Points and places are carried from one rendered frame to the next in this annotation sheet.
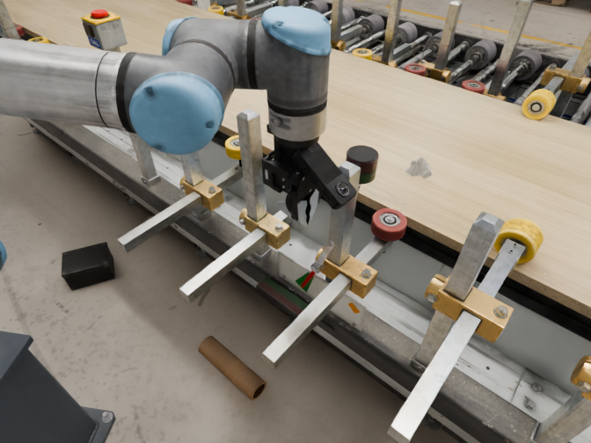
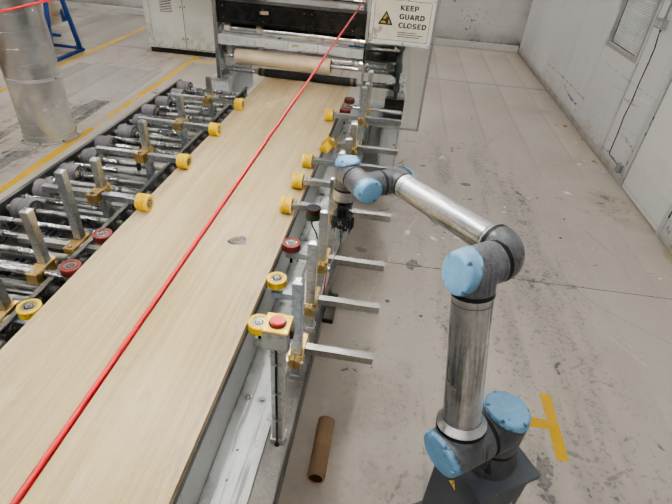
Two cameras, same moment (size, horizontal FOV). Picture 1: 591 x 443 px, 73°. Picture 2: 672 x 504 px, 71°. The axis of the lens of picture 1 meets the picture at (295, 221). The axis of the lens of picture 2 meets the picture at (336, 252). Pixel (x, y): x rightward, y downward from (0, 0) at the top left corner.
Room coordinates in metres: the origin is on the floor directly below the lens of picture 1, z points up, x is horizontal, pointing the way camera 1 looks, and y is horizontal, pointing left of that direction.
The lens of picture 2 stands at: (1.46, 1.29, 2.11)
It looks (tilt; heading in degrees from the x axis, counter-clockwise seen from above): 36 degrees down; 236
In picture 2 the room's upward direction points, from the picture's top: 5 degrees clockwise
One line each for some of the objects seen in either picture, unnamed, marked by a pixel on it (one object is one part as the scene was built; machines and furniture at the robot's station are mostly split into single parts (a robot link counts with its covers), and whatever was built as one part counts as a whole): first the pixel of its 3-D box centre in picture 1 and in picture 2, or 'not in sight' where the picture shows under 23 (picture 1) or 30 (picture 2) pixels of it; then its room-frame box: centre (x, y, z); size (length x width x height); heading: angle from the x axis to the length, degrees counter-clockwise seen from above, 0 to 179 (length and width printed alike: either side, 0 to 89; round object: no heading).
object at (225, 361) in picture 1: (231, 366); (321, 448); (0.74, 0.25, 0.04); 0.30 x 0.08 x 0.08; 50
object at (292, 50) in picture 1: (295, 61); (347, 173); (0.56, 0.00, 1.32); 0.10 x 0.09 x 0.12; 86
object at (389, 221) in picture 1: (386, 235); (291, 251); (0.67, -0.22, 0.85); 0.08 x 0.08 x 0.11
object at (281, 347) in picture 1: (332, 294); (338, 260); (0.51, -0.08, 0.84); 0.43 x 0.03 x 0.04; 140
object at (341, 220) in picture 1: (338, 254); (322, 256); (0.59, -0.09, 0.88); 0.03 x 0.03 x 0.48; 50
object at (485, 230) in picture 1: (447, 311); (331, 222); (0.43, -0.28, 0.90); 0.03 x 0.03 x 0.48; 50
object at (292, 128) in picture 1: (296, 117); (345, 193); (0.56, 0.00, 1.23); 0.10 x 0.09 x 0.05; 140
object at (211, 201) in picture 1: (200, 190); (297, 350); (0.89, 0.27, 0.81); 0.13 x 0.06 x 0.05; 50
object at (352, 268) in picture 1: (346, 269); (322, 260); (0.57, -0.11, 0.85); 0.13 x 0.06 x 0.05; 50
